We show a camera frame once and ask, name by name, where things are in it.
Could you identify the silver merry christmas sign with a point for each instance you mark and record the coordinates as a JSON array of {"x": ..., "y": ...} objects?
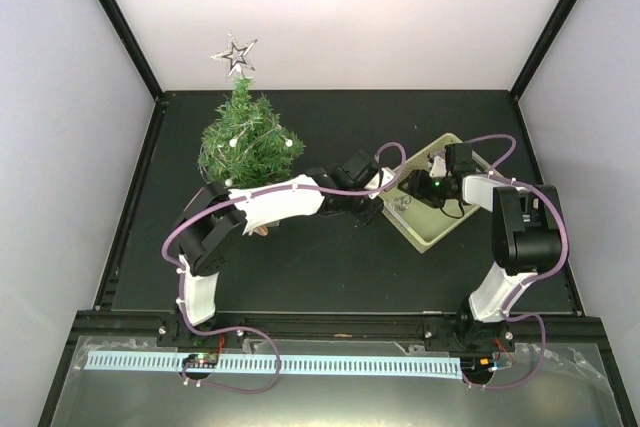
[{"x": 400, "y": 203}]

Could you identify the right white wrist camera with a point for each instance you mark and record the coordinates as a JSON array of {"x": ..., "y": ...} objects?
[{"x": 438, "y": 167}]

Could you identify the brown white plush ornament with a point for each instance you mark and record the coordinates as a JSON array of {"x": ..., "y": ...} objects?
[{"x": 260, "y": 231}]

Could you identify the small circuit board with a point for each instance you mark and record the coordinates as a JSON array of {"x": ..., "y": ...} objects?
[{"x": 201, "y": 360}]

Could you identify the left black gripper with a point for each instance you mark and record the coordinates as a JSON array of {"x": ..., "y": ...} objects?
[{"x": 366, "y": 216}]

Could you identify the light blue slotted cable duct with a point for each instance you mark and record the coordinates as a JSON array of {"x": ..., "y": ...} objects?
[{"x": 269, "y": 364}]

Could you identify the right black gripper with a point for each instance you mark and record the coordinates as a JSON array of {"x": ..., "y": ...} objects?
[{"x": 416, "y": 188}]

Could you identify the black aluminium rail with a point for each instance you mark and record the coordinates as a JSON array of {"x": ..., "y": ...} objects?
[{"x": 435, "y": 333}]

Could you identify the green plastic basket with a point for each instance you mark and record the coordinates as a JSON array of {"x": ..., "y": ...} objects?
[{"x": 424, "y": 226}]

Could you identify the silver star tree topper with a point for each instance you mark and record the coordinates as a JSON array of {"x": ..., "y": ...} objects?
[{"x": 235, "y": 56}]

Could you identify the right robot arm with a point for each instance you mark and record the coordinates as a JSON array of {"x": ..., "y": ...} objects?
[{"x": 529, "y": 241}]

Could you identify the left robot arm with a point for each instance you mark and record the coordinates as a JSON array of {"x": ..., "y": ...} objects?
[{"x": 218, "y": 216}]

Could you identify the small green christmas tree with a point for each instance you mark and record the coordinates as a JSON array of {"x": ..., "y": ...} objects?
[{"x": 247, "y": 146}]

